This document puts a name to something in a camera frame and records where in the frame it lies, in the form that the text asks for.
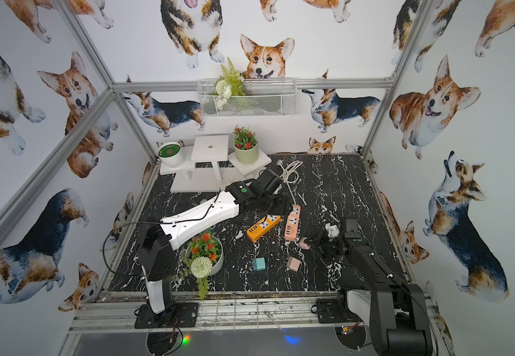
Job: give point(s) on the pink power strip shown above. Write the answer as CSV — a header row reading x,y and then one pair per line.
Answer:
x,y
292,222

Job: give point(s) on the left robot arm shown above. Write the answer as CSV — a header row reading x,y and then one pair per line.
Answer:
x,y
158,241

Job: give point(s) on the flower pot with white bloom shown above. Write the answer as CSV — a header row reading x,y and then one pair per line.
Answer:
x,y
199,258

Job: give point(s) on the green pot red flowers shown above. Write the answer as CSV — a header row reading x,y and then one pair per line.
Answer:
x,y
245,145

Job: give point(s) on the white tiered display stand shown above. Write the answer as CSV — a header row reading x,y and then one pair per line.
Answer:
x,y
210,167

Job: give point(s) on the orange power strip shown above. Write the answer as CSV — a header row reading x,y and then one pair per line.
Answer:
x,y
262,227

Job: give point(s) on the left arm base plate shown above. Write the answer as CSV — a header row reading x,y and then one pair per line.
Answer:
x,y
183,315

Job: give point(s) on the fern and white flower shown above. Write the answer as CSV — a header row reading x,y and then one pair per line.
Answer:
x,y
230,84

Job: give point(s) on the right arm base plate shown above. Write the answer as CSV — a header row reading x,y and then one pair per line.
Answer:
x,y
332,311

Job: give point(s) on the white pot green top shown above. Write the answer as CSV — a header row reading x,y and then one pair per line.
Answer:
x,y
171,154

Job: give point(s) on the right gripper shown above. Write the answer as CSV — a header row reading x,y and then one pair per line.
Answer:
x,y
321,239

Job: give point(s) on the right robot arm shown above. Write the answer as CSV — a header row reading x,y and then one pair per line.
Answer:
x,y
392,309

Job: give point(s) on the white wire wall basket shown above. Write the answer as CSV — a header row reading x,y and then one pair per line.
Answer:
x,y
264,98

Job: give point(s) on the teal plug adapter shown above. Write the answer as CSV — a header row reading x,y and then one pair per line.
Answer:
x,y
259,264

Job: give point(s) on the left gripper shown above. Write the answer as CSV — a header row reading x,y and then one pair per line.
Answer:
x,y
282,209

